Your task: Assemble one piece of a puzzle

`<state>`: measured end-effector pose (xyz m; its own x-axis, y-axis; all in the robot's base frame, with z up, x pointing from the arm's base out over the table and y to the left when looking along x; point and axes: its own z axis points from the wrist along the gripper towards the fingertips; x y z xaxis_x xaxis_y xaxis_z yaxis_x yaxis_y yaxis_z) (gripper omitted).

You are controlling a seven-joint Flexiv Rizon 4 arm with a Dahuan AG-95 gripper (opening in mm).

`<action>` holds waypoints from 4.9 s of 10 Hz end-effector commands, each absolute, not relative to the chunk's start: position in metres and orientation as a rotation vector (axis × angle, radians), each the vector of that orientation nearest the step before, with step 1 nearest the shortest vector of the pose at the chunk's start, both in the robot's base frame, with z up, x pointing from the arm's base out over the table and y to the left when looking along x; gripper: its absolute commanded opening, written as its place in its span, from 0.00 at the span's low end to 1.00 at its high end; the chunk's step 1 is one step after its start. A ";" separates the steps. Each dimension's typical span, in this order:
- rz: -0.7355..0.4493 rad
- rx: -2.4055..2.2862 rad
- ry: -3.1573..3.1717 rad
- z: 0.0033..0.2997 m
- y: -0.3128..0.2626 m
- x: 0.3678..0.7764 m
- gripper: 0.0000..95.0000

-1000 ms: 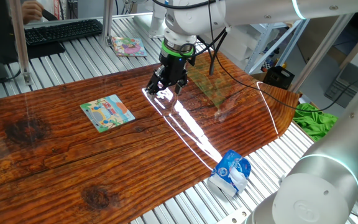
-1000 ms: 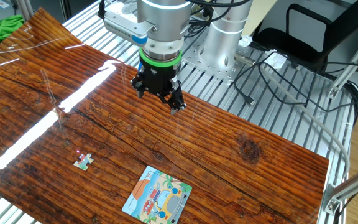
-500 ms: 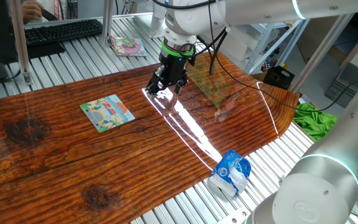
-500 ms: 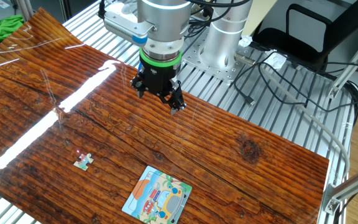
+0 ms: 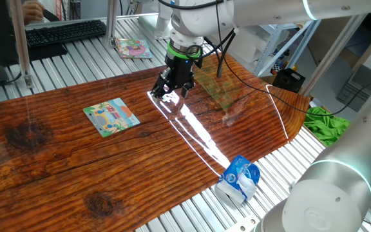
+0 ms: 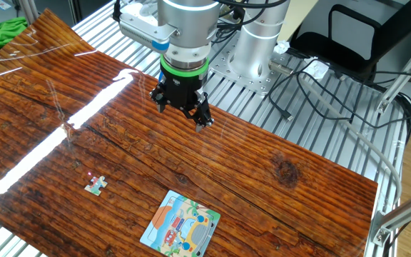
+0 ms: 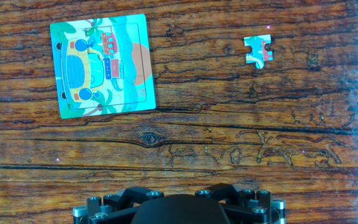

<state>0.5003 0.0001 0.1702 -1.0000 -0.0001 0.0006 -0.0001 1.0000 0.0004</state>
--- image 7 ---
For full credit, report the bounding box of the wood grain mat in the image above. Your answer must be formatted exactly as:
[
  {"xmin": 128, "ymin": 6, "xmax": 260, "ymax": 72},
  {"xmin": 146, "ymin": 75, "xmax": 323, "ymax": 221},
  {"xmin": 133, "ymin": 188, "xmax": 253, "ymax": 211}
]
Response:
[{"xmin": 0, "ymin": 0, "xmax": 358, "ymax": 224}]

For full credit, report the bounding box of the puzzle piece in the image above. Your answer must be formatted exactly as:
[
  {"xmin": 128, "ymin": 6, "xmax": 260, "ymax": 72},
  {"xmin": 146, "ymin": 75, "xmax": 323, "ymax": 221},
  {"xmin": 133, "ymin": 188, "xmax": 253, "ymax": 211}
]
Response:
[{"xmin": 243, "ymin": 34, "xmax": 273, "ymax": 70}]

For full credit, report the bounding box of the car picture puzzle board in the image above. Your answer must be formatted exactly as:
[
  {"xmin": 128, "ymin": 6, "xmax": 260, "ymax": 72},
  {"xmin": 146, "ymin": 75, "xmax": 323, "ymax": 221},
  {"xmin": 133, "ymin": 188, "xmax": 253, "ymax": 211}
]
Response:
[{"xmin": 49, "ymin": 13, "xmax": 157, "ymax": 119}]

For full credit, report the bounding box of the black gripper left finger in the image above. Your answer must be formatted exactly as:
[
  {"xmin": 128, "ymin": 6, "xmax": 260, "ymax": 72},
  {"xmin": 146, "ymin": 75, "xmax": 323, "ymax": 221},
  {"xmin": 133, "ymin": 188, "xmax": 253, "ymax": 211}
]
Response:
[{"xmin": 73, "ymin": 186, "xmax": 164, "ymax": 224}]

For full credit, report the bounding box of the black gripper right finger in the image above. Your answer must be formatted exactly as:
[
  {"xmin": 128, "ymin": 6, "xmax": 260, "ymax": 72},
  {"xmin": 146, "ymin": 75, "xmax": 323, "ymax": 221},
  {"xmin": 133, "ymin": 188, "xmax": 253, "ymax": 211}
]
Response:
[{"xmin": 194, "ymin": 183, "xmax": 287, "ymax": 224}]

